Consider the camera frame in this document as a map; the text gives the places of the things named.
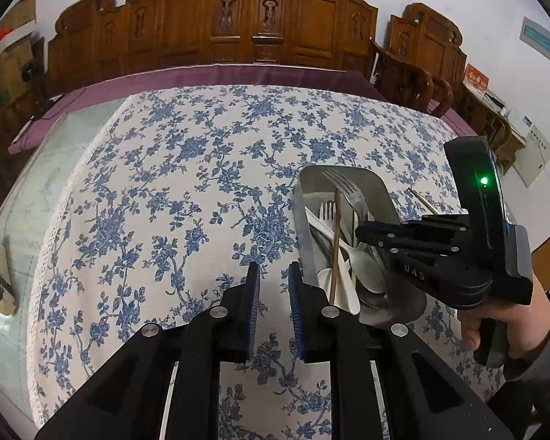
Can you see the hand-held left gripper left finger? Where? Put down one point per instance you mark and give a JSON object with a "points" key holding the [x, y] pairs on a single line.
{"points": [[253, 302]]}

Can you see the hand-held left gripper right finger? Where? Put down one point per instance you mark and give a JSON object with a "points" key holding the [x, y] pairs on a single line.
{"points": [[297, 311]]}

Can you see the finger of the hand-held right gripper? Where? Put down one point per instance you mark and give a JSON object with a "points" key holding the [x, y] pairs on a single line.
{"points": [[369, 231], [421, 253]]}

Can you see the white ceramic spoon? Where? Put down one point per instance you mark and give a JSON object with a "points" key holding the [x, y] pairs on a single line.
{"points": [[366, 268]]}

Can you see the stainless steel tray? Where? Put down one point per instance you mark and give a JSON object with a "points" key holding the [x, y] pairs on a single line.
{"points": [[376, 188]]}

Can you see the white plastic rice paddle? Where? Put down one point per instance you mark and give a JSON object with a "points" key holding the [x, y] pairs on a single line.
{"points": [[343, 293]]}

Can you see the person's right forearm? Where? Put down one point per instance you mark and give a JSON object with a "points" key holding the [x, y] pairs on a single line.
{"points": [[547, 376]]}

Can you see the person's right hand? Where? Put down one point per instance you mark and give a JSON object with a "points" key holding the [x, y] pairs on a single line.
{"points": [[529, 325]]}

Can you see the purple armchair cushion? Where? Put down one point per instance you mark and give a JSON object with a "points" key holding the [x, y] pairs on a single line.
{"points": [[451, 115]]}

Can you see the blue floral tablecloth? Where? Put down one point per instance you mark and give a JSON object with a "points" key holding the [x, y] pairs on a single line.
{"points": [[165, 201]]}

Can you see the red box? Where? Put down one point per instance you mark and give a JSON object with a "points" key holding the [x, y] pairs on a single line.
{"points": [[476, 79]]}

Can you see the carved wooden armchair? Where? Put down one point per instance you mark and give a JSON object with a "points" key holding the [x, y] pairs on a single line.
{"points": [[431, 36]]}

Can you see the carved wooden sofa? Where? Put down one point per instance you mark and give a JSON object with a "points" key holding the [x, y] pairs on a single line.
{"points": [[188, 23]]}

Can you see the large brown cardboard box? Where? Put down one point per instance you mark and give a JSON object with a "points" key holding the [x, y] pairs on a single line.
{"points": [[9, 78]]}

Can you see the red paper banner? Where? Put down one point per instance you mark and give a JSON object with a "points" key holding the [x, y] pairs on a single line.
{"points": [[1, 37]]}

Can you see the stacked cardboard boxes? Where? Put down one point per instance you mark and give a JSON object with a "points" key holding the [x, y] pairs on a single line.
{"points": [[20, 16]]}

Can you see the white wall box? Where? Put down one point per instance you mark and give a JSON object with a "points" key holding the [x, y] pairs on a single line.
{"points": [[534, 151]]}

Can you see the grey wall panel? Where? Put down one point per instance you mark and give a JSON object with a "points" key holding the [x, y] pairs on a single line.
{"points": [[541, 39]]}

